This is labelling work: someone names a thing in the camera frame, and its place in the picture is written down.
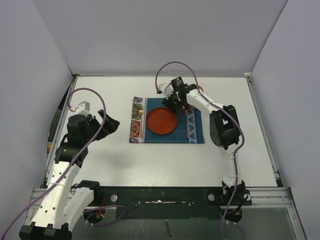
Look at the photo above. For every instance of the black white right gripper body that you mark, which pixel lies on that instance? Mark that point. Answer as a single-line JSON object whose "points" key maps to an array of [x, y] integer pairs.
{"points": [[171, 101]]}

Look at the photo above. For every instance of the copper spoon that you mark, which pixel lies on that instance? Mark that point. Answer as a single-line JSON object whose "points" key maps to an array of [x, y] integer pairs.
{"points": [[186, 119]]}

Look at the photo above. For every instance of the red round plate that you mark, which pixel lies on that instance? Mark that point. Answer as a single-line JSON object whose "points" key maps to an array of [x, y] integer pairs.
{"points": [[161, 121]]}

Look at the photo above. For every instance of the copper fork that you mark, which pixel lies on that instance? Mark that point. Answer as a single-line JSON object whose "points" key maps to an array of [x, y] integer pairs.
{"points": [[141, 113]]}

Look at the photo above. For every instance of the blue patterned placemat cloth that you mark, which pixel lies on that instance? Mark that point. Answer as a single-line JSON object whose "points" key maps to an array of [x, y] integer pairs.
{"points": [[178, 136]]}

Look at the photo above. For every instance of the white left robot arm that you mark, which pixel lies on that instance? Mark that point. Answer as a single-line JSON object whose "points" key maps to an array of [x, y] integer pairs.
{"points": [[56, 215]]}

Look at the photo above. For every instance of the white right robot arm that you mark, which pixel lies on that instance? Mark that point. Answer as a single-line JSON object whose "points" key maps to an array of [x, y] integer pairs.
{"points": [[224, 128]]}

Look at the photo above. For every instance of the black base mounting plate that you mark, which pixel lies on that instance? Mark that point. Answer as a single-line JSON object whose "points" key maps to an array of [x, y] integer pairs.
{"points": [[169, 203]]}

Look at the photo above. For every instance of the aluminium front rail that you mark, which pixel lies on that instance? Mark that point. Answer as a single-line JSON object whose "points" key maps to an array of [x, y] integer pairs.
{"points": [[260, 197]]}

